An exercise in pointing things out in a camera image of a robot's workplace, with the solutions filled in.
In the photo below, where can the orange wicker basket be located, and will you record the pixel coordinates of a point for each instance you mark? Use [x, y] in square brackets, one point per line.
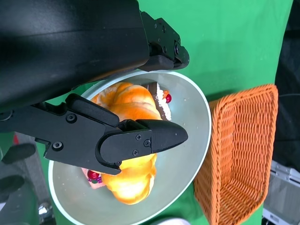
[241, 145]

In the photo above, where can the lavender plate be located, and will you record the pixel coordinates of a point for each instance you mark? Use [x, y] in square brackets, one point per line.
[173, 222]

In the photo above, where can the green tablecloth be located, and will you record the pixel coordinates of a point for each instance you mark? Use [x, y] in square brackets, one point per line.
[234, 47]

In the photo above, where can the silver aluminium case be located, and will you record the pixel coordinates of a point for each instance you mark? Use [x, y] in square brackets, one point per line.
[283, 194]

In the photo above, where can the chocolate cake slice with cherry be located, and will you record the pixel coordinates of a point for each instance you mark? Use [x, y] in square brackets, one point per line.
[161, 103]

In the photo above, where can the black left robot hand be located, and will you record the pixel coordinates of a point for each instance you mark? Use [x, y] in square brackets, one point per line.
[70, 35]

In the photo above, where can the round orange pumpkin-shaped bread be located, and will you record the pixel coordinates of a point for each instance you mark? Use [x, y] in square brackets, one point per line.
[133, 182]

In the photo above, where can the long orange croissant bread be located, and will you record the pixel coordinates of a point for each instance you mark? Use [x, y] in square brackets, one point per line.
[131, 100]

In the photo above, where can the black fabric backdrop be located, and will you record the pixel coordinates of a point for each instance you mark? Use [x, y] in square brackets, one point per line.
[290, 82]

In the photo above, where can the pink cake block with cherry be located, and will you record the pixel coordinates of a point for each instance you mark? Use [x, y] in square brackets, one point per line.
[96, 184]

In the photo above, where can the pale grey-green bowl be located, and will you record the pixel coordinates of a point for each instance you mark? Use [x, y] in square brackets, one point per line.
[187, 145]

